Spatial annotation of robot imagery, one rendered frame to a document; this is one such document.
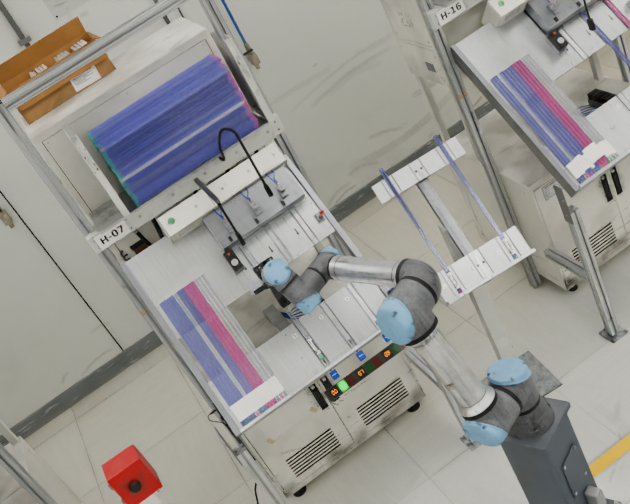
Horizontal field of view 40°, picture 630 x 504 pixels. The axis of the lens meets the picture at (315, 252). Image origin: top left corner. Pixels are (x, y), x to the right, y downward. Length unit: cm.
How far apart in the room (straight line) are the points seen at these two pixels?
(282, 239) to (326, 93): 188
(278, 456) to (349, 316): 74
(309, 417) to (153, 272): 86
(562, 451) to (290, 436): 113
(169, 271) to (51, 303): 175
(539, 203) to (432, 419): 97
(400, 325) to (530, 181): 140
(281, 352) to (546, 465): 92
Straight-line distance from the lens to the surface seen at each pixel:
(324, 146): 488
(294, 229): 306
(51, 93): 320
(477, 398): 246
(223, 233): 300
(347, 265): 256
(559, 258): 360
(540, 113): 331
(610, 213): 384
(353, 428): 355
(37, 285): 468
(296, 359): 296
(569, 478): 283
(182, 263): 306
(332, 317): 298
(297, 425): 342
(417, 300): 231
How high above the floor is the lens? 254
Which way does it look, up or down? 31 degrees down
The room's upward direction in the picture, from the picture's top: 29 degrees counter-clockwise
